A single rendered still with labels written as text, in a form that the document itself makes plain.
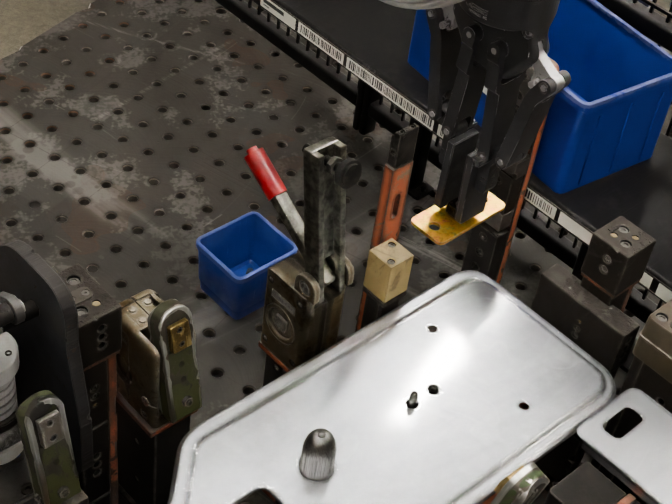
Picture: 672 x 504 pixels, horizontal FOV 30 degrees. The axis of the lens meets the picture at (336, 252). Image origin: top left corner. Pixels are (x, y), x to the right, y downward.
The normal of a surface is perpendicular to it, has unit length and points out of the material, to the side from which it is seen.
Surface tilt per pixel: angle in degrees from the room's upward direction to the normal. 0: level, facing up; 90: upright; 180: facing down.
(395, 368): 0
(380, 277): 90
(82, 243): 0
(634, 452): 0
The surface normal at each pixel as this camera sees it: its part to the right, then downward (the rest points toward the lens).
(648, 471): 0.11, -0.73
